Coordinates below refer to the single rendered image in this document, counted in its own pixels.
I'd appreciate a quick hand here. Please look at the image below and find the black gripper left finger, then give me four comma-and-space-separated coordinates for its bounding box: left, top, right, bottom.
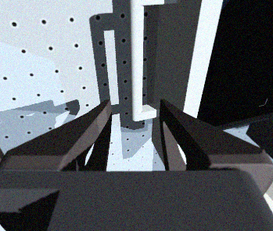
0, 99, 112, 171

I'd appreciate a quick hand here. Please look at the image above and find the white box-shaped imager with drawer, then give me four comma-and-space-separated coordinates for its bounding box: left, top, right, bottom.
128, 0, 273, 165

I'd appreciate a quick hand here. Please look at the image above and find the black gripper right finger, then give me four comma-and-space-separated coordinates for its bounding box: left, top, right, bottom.
160, 99, 273, 195

